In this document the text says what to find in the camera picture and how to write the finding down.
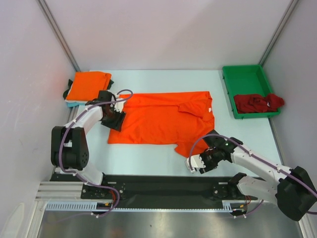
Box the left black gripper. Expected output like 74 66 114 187
101 107 126 132

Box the orange t shirt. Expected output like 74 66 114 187
108 91 215 157
65 71 112 102

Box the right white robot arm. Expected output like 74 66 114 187
199 130 317 221

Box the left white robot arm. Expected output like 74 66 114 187
51 90 133 198

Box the folded light blue t shirt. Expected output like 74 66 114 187
66 102 80 108

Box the folded orange t shirt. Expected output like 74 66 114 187
65 71 112 102

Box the dark red t shirt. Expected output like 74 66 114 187
234 93 285 114

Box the folded black t shirt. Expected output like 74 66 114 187
62 79 73 100

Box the green plastic bin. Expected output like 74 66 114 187
222 64 281 119

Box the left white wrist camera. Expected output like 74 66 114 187
113 94 125 113

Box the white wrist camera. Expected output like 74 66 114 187
113 94 125 113
185 155 206 174

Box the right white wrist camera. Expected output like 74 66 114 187
185 155 206 174

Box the light blue cable duct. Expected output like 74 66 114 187
46 201 246 213

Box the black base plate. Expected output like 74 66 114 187
50 173 289 209

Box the aluminium front rail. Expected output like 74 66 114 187
34 180 307 203

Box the left aluminium corner post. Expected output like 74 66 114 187
35 0 81 72

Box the aluminium corner post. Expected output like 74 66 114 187
258 0 301 66
35 0 81 72

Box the right aluminium corner post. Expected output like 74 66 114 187
258 0 301 66

